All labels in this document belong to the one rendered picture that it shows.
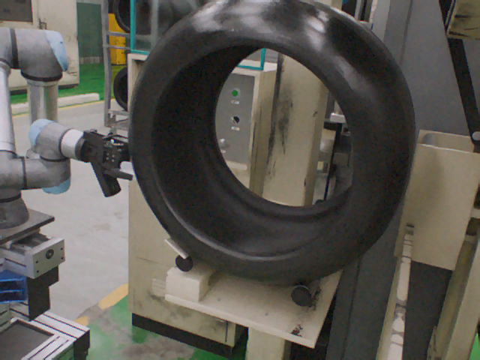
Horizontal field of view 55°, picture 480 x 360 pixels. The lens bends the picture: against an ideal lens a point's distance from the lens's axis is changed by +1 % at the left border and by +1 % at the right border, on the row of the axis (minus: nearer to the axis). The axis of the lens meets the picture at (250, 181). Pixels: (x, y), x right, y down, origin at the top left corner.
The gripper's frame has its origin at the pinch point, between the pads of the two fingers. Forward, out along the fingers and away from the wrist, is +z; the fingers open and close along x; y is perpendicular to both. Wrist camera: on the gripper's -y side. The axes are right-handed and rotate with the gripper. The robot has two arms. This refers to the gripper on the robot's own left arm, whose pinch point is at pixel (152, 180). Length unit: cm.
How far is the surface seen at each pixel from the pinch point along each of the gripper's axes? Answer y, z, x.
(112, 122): -113, -241, 324
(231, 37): 38.5, 19.1, -13.0
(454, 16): 50, 54, 9
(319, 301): -19, 47, 7
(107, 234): -118, -105, 137
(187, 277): -16.5, 17.2, -8.3
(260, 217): -7.2, 25.1, 15.2
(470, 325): -19, 83, 23
